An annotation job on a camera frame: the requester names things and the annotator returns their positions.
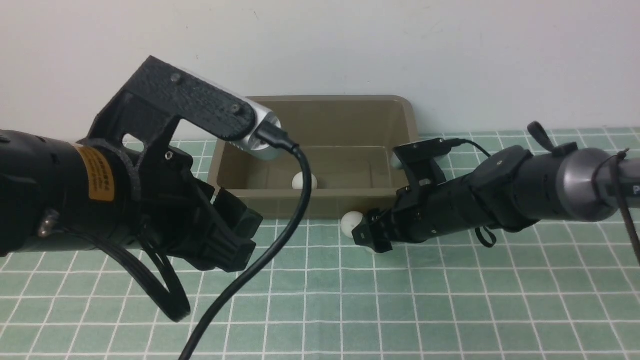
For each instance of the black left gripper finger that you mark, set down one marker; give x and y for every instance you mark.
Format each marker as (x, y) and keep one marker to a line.
(224, 250)
(242, 220)

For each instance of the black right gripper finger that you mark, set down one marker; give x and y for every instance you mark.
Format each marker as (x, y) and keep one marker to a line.
(373, 237)

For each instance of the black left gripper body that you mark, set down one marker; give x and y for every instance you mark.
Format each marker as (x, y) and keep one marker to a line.
(147, 196)

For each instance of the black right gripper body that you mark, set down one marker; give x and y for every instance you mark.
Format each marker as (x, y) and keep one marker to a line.
(445, 209)

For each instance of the white ping-pong ball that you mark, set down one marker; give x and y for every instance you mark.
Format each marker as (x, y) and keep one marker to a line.
(298, 181)
(349, 222)

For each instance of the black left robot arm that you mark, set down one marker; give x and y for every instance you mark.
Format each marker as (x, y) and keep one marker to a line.
(56, 194)

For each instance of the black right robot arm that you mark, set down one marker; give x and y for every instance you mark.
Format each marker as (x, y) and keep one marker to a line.
(510, 190)

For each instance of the olive green plastic bin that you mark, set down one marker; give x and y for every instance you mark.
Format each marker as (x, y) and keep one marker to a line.
(348, 140)

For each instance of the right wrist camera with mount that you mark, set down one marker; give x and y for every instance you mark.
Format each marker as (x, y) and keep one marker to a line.
(418, 160)

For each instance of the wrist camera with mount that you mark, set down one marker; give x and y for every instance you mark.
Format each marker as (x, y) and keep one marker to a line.
(418, 160)
(158, 96)

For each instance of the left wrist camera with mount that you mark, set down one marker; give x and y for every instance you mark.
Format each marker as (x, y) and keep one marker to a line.
(158, 96)

